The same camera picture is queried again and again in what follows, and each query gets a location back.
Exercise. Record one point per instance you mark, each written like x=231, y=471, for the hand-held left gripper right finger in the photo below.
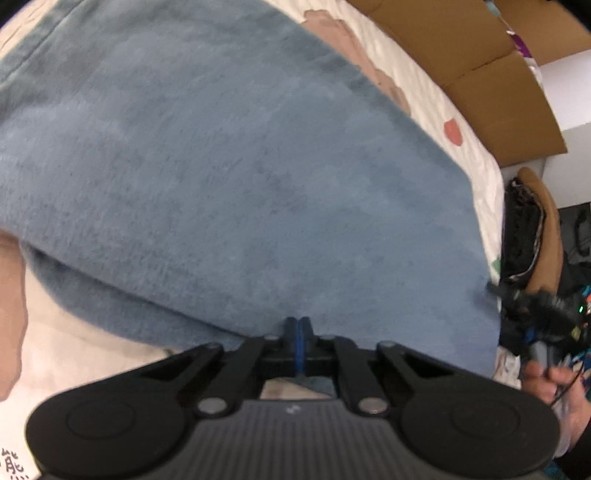
x=304, y=346

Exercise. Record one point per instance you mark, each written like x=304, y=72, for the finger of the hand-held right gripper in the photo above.
x=503, y=291

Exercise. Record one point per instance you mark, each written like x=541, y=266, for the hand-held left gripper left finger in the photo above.
x=292, y=346

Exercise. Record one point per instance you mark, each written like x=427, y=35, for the light blue denim pants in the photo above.
x=231, y=161

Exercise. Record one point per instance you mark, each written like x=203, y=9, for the person's right hand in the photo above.
x=568, y=401

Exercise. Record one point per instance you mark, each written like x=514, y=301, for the tan wool coat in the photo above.
x=549, y=221

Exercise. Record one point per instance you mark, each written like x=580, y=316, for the brown cardboard box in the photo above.
x=498, y=101

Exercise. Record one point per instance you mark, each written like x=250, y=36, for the cream printed bedsheet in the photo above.
x=429, y=92

